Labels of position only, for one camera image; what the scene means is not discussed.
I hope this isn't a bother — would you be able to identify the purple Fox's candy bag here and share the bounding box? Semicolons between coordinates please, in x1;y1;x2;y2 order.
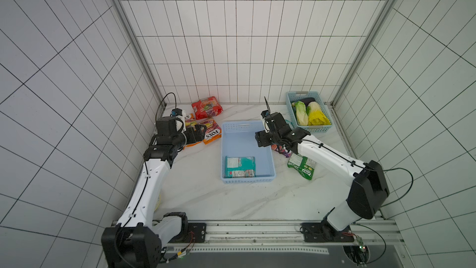
271;144;292;158

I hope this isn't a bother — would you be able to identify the light blue plastic basket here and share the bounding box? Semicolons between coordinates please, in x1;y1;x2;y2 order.
221;120;276;184

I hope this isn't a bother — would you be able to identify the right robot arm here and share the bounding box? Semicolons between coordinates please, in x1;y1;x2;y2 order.
255;110;389;233

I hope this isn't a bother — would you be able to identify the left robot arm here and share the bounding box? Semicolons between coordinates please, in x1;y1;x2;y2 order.
101;109;195;268

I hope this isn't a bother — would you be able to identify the small teal vegetable basket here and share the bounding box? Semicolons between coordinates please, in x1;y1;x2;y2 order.
286;91;332;134

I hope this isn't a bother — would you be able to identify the pink green Fox's bag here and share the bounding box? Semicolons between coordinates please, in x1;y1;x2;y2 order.
185;113;197;129

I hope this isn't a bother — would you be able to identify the yellow cabbage toy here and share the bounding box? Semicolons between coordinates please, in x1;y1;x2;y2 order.
306;102;331;126

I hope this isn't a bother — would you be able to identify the dark eggplant toy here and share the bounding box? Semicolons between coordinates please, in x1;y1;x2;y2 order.
299;98;316;106

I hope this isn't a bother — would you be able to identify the orange Fox's candy bag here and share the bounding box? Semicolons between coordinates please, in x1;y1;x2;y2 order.
200;119;222;145

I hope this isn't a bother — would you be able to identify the green snack bag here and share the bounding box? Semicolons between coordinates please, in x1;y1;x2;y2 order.
288;154;316;181

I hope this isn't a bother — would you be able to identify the red candy bag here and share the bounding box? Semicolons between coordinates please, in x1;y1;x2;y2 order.
192;96;223;120

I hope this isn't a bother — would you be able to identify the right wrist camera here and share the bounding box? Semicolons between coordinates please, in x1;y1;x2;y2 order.
261;110;270;119

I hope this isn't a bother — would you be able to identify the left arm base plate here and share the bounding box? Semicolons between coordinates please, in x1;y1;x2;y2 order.
178;223;207;243

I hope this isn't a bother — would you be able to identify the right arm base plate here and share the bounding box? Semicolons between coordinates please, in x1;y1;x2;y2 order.
299;222;355;243

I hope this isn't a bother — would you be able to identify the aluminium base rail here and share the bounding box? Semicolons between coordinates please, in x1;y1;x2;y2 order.
155;219;410;256

